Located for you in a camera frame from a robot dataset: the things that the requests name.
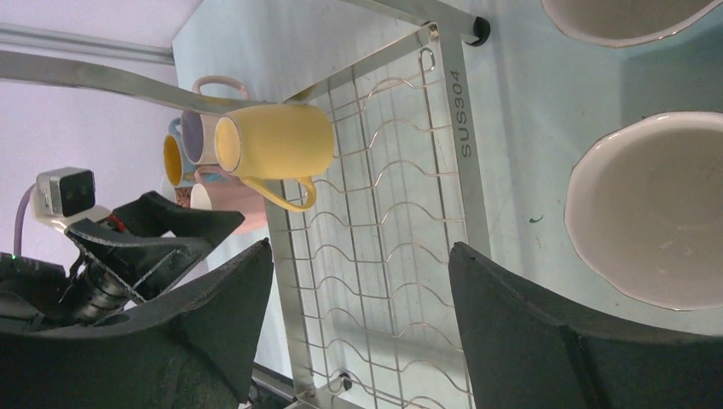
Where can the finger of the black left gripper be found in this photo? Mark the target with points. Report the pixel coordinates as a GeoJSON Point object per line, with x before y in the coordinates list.
{"type": "Point", "coordinates": [140, 268]}
{"type": "Point", "coordinates": [152, 215]}

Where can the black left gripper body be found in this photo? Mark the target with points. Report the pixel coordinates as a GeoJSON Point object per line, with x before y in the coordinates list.
{"type": "Point", "coordinates": [38, 296]}

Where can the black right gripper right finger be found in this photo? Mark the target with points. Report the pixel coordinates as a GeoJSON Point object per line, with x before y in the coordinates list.
{"type": "Point", "coordinates": [528, 347]}

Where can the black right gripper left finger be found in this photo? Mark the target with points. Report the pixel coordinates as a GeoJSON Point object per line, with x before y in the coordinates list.
{"type": "Point", "coordinates": [192, 347]}

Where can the iridescent pale pink mug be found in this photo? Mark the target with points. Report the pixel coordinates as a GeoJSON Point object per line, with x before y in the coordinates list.
{"type": "Point", "coordinates": [198, 130]}

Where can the orange yellow mug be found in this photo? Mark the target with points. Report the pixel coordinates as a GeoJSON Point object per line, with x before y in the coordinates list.
{"type": "Point", "coordinates": [273, 143]}

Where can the pale yellow faceted mug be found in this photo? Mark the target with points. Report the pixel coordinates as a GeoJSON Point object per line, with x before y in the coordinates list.
{"type": "Point", "coordinates": [644, 210]}

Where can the light blue faceted mug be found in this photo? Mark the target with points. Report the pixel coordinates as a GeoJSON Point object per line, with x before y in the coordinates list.
{"type": "Point", "coordinates": [620, 24]}

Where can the salmon dotted mug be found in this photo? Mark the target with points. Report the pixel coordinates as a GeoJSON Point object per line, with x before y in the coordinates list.
{"type": "Point", "coordinates": [179, 193]}

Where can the blue butterfly mug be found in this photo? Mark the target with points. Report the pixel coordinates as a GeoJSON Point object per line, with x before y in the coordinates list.
{"type": "Point", "coordinates": [179, 170]}

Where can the pink faceted mug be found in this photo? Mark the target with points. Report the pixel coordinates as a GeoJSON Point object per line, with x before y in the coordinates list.
{"type": "Point", "coordinates": [216, 189]}

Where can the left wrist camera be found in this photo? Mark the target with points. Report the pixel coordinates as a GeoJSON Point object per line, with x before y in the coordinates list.
{"type": "Point", "coordinates": [64, 196]}

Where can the metal wire dish rack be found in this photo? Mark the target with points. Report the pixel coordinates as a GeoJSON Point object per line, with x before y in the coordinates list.
{"type": "Point", "coordinates": [362, 276]}

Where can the aluminium frame post left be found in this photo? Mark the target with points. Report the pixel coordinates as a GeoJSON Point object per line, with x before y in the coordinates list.
{"type": "Point", "coordinates": [37, 38]}

